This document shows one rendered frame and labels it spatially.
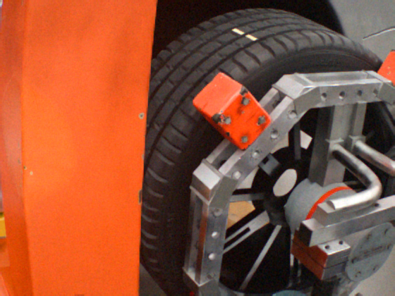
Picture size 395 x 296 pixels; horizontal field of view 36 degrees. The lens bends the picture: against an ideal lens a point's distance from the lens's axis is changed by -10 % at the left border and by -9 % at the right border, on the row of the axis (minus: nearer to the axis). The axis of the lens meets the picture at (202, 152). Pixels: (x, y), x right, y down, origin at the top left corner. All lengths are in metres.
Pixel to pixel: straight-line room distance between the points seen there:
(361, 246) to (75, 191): 0.55
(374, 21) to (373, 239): 0.73
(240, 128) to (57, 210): 0.37
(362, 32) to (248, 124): 0.71
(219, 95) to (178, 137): 0.12
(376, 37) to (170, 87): 0.72
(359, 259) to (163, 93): 0.46
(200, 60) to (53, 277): 0.52
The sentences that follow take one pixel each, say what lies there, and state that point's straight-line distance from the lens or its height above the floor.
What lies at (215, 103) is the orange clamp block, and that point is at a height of 1.10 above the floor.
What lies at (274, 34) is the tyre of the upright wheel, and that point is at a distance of 1.19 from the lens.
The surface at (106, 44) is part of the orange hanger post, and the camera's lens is 0.72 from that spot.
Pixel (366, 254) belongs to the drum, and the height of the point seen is 0.85.
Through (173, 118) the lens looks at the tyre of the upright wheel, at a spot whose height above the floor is 1.03.
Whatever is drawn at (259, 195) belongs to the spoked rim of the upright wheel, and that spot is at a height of 0.86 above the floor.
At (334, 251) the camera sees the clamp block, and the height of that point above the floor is 0.95.
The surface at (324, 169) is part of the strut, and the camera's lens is 1.20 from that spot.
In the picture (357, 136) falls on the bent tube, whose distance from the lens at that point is 1.20.
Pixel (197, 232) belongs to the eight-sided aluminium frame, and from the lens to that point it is 1.14.
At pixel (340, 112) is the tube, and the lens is 1.14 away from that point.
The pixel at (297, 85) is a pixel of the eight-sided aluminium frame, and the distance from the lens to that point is 1.09.
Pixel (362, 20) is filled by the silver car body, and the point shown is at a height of 1.14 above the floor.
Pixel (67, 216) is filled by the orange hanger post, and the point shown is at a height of 1.05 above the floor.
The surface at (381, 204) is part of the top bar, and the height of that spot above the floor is 0.98.
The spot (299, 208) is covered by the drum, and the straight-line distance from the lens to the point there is 1.21.
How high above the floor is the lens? 1.46
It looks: 25 degrees down
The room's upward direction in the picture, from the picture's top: 6 degrees clockwise
